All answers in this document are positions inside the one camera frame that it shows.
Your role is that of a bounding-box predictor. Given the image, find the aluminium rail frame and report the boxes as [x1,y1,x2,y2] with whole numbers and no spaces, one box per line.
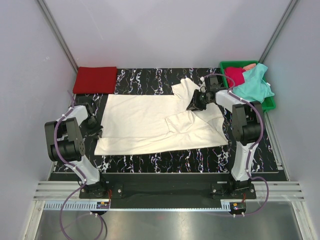
[32,181,306,202]

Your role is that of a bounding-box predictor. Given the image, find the aluminium corner post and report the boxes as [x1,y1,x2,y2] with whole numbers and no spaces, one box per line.
[258,0,300,64]
[35,0,79,73]

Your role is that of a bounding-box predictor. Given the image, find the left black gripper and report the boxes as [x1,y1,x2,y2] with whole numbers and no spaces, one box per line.
[81,115,103,139]

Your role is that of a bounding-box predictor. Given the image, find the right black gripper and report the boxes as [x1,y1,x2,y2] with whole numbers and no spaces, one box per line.
[186,89,212,112]

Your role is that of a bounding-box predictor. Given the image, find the magenta t shirt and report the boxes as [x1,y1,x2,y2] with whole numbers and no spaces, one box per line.
[224,66,246,87]

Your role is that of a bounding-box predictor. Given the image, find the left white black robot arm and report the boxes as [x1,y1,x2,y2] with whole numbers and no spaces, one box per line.
[44,102,108,199]

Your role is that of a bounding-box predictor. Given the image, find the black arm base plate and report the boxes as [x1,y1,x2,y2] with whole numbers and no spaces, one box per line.
[80,173,257,211]

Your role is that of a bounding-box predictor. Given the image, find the left aluminium corner post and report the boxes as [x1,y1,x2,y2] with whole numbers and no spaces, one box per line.
[35,0,79,73]

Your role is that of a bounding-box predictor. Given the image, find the cream white t shirt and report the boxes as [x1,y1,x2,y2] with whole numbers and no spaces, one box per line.
[94,78,228,156]

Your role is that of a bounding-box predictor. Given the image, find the teal t shirt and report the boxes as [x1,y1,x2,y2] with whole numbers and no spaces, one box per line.
[232,63,275,103]

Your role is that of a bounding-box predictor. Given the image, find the green plastic bin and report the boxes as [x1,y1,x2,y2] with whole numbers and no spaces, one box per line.
[219,60,276,112]

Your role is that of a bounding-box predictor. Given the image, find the salmon pink t shirt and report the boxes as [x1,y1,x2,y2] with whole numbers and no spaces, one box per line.
[242,63,257,72]

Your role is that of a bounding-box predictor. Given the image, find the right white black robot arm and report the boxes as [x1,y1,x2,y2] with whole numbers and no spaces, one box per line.
[186,88,265,199]

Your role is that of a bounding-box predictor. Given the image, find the right aluminium corner post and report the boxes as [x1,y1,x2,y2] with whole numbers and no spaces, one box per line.
[258,0,300,64]

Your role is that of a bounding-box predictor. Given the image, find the grey slotted cable duct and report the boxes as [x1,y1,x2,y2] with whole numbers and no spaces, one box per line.
[44,200,247,212]

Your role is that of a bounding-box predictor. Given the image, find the folded red t shirt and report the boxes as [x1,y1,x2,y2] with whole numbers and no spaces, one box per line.
[72,66,118,95]

